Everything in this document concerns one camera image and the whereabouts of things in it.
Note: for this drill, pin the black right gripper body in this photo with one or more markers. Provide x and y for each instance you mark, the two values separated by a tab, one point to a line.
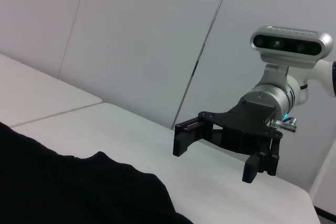
244	127

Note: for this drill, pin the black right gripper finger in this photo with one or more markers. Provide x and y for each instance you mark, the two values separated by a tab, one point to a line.
183	137
253	167

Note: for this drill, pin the black shirt with FREE print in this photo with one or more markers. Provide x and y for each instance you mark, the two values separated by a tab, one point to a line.
65	187

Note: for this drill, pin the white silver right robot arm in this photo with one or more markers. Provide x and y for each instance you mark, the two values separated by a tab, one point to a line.
275	98

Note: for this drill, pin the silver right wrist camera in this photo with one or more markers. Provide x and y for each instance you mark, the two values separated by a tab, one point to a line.
288	43

